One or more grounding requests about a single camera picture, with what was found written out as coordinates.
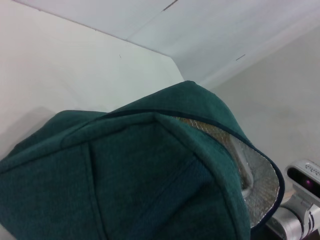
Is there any dark teal fabric lunch bag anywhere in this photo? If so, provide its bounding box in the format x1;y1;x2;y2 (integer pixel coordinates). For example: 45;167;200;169
0;80;286;240

